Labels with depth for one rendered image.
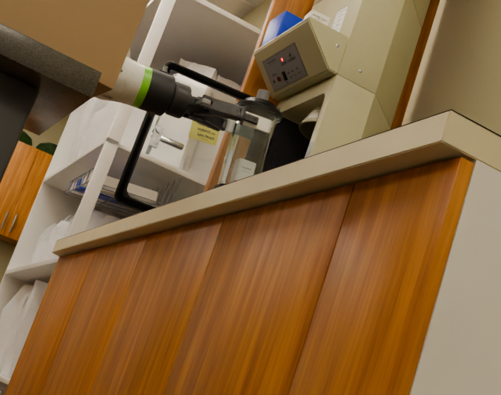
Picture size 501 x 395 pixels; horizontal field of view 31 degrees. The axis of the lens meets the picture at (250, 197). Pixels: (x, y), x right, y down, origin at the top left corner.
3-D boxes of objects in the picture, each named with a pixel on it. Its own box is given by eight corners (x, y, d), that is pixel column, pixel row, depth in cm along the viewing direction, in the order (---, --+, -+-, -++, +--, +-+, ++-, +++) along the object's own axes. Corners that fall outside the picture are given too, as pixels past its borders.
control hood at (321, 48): (278, 102, 246) (289, 69, 248) (337, 74, 216) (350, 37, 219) (241, 84, 242) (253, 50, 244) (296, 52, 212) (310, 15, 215)
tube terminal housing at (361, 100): (303, 300, 242) (385, 46, 262) (367, 298, 213) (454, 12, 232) (221, 266, 234) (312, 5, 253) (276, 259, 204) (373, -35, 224)
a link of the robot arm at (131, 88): (73, 97, 191) (92, 51, 186) (74, 76, 201) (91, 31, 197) (136, 120, 195) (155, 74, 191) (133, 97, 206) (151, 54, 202)
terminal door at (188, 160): (223, 244, 233) (273, 105, 243) (111, 200, 227) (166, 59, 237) (223, 244, 234) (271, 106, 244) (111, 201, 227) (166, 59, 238)
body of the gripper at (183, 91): (179, 77, 197) (218, 92, 200) (168, 85, 204) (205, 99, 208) (170, 109, 195) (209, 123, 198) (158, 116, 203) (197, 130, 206)
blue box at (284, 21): (290, 67, 246) (300, 38, 248) (307, 57, 237) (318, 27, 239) (259, 50, 243) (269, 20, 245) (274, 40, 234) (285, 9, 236)
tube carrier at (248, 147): (247, 208, 210) (270, 121, 214) (266, 203, 200) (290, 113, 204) (205, 193, 206) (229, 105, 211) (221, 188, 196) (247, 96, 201)
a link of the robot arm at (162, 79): (132, 115, 201) (143, 107, 193) (146, 66, 203) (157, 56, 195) (157, 124, 203) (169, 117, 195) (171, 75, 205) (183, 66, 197)
